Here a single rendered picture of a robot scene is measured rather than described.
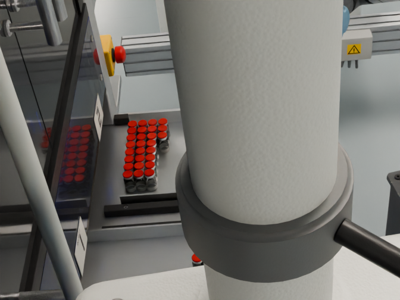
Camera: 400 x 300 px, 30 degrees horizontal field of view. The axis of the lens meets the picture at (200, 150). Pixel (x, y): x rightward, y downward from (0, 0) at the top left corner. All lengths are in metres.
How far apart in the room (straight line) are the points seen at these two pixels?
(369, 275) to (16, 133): 0.41
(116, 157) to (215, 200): 1.32
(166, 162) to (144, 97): 1.62
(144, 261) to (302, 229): 1.11
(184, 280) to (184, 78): 0.24
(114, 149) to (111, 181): 0.10
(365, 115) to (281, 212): 2.73
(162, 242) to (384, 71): 1.99
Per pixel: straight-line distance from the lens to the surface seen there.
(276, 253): 0.34
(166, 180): 1.57
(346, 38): 2.52
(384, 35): 2.60
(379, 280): 0.51
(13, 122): 0.77
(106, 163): 1.64
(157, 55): 2.57
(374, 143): 2.94
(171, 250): 1.44
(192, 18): 0.27
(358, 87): 3.19
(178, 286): 0.51
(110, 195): 1.57
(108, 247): 1.47
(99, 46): 1.63
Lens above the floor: 1.99
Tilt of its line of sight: 43 degrees down
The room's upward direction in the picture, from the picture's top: 8 degrees counter-clockwise
